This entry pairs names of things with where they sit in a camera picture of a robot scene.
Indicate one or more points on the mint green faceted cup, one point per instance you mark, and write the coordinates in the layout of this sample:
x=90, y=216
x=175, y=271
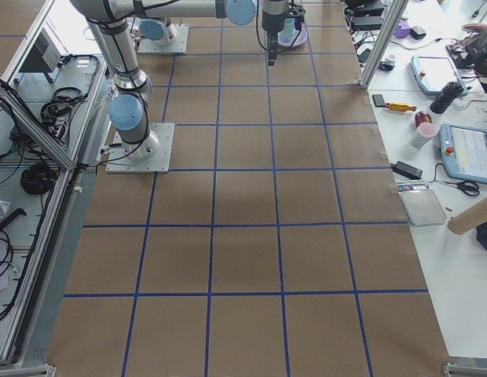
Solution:
x=288, y=32

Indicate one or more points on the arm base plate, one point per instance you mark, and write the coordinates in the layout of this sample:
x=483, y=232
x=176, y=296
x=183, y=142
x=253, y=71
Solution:
x=178, y=46
x=152, y=156

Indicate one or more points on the far blue teach pendant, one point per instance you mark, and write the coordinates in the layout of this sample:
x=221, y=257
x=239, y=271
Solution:
x=434, y=73

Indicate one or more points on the black water bottle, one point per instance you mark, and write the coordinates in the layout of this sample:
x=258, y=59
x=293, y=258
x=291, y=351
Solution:
x=445, y=97

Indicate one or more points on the lavender round plate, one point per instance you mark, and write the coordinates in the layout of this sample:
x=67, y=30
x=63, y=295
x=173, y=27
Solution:
x=300, y=37

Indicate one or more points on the purple plastic box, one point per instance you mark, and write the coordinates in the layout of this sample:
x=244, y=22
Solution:
x=402, y=30

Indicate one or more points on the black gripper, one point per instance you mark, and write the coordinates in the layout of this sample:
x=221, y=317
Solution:
x=271, y=23

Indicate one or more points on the black power adapter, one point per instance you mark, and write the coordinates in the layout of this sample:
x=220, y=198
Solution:
x=406, y=170

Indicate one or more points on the aluminium frame post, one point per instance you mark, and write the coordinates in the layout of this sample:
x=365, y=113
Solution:
x=393, y=16

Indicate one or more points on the metal tray tin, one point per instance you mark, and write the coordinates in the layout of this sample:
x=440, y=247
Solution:
x=421, y=203

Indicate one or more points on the red apple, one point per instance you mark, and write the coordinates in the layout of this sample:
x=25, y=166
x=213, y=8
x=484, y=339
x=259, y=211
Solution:
x=422, y=117

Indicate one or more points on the cardboard tube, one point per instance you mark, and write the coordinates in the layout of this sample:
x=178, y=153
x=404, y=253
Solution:
x=469, y=219

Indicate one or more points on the grey control box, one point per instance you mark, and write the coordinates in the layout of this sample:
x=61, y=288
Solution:
x=43, y=58

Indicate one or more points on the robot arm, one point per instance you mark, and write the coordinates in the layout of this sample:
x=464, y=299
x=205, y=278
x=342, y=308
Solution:
x=159, y=31
x=128, y=112

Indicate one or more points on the blue teach pendant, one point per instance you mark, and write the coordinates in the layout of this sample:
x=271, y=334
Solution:
x=464, y=152
x=434, y=73

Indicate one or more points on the black phone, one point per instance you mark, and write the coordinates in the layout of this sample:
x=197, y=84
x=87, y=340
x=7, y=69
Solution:
x=379, y=100

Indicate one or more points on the near blue teach pendant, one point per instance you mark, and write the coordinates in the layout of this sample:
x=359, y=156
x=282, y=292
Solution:
x=464, y=152

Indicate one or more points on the black handled scissors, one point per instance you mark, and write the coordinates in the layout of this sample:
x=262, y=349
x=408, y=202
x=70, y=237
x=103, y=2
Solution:
x=468, y=188

